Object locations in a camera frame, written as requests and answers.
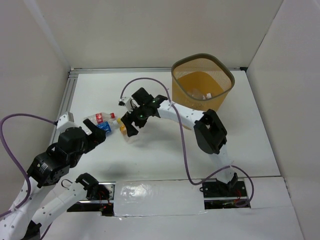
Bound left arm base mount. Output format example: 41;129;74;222
67;182;116;217

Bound orange label yellow cap bottle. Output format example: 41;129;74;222
116;118;137;144

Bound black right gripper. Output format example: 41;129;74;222
121;104;149;138

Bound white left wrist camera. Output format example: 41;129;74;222
56;111;75;132

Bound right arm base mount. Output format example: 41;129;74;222
199;180;251;210

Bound aluminium frame rail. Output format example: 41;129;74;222
57;68;251;146

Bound purple cable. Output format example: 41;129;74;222
119;77;255;208
0;113;59;240

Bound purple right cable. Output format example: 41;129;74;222
119;77;255;208

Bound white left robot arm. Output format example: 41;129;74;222
0;119;106;240

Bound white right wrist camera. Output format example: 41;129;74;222
118;97;137;113

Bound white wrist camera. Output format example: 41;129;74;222
56;111;75;132
118;97;137;113

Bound clear bottle white cap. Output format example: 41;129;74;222
187;88;212;101

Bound red label cola bottle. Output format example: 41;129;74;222
83;112;116;125

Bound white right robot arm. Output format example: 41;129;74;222
118;87;238;196

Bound yellow mesh waste bin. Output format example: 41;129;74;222
171;53;235;112

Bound blue label water bottle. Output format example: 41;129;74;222
97;120;119;135

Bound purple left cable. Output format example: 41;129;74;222
0;113;59;240

